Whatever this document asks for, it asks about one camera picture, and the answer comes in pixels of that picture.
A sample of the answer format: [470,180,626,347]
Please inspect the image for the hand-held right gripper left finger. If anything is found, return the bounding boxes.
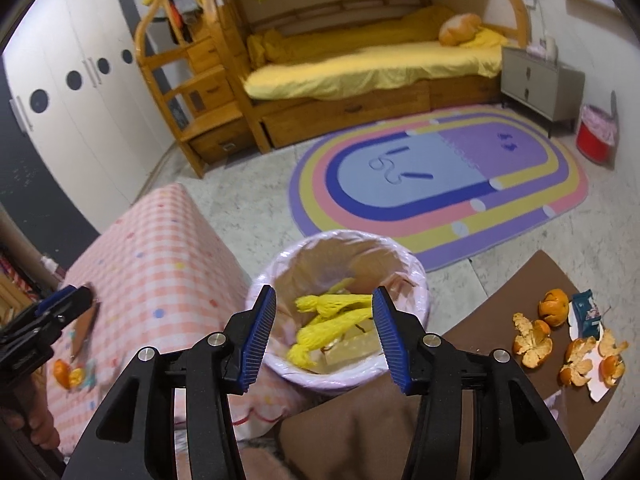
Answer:
[61,284,278,480]

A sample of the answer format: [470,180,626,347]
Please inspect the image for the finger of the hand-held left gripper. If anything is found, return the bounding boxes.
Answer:
[27,285,96,322]
[0,316,68,361]

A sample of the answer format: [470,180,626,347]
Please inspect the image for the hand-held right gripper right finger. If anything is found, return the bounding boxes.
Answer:
[371,285,586,480]

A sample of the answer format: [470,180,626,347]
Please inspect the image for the yellow yarn bundle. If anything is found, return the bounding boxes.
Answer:
[286,292,381,368]

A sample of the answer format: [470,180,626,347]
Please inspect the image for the bin with pink bag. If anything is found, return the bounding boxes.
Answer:
[245,229,432,393]

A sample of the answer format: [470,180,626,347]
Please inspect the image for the person's left hand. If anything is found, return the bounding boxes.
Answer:
[0,376,62,451]

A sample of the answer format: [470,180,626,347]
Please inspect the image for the yellowish clear wrapper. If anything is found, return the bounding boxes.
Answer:
[320,330,396,376]

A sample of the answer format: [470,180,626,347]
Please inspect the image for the brown flat board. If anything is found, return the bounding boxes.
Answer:
[70,285,98,361]

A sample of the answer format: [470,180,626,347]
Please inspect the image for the small tangerine peel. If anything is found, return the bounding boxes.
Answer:
[52,358,86,391]

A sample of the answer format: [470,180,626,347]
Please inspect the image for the table with pink checked cloth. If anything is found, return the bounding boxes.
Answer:
[47,182,311,456]

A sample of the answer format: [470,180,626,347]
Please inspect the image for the open tangerine peel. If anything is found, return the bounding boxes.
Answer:
[597,329,628,388]
[512,312,554,370]
[559,337,598,387]

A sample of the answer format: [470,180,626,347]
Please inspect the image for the round tangerine peel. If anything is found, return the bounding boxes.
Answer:
[537,288,571,328]

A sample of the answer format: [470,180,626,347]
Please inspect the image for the rainbow oval rug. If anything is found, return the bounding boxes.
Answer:
[289,105,590,273]

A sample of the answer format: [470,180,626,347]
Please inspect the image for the white grey wardrobe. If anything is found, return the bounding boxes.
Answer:
[0,0,176,241]

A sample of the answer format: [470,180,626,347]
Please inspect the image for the dark blue snack wrapper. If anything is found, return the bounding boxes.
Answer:
[569,289,608,341]

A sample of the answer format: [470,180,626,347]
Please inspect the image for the white paper sheet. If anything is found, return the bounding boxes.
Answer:
[567,310,623,403]

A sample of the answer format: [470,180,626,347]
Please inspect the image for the wooden bunk bed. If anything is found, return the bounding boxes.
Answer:
[192,0,531,153]

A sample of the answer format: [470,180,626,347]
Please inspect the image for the wooden stair drawers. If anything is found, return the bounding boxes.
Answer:
[134,0,261,178]

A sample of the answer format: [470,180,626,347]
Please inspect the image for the yellow bed sheet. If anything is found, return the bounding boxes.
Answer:
[242,4,508,102]

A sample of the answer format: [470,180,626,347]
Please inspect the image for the red bucket with pink bag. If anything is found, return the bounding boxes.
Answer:
[575,105,618,163]

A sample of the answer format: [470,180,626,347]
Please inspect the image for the grey nightstand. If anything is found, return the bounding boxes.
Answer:
[500,45,586,138]

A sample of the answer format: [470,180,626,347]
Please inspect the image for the orange plush pillow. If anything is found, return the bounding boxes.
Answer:
[439,12,483,46]

